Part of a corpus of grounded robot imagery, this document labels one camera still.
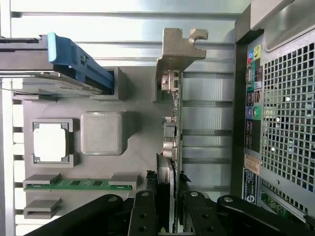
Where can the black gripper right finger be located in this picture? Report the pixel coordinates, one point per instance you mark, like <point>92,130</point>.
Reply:
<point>201,216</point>

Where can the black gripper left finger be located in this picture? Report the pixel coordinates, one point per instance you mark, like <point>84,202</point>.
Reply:
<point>142,216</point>

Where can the green RAM stick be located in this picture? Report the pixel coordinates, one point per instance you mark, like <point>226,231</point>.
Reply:
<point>78,184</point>

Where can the grey parts rack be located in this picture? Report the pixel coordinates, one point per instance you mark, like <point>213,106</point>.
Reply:
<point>137,127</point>

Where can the black and silver PC case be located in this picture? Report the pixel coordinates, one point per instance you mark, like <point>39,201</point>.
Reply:
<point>240,110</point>

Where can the silver CPU chip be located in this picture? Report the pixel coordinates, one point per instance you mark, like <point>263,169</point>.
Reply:
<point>50,142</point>

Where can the hard disk with blue label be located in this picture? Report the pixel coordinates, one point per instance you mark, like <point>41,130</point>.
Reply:
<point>61,84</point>

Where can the blue disk caddy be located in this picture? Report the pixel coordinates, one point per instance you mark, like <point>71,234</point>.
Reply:
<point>81,64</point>

